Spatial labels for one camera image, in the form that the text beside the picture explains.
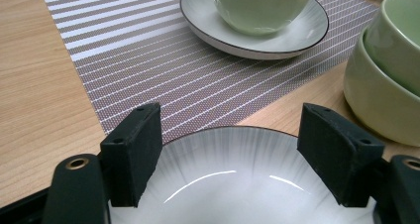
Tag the large pale green bowl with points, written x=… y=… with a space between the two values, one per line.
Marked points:
x=373 y=111

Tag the striped woven placemat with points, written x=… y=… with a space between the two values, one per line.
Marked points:
x=148 y=72

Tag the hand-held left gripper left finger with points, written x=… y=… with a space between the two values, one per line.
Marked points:
x=132 y=161

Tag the grey dark-rimmed plate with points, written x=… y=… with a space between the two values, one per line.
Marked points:
x=237 y=158
x=204 y=22

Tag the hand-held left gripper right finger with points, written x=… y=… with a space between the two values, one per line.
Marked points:
x=336 y=158

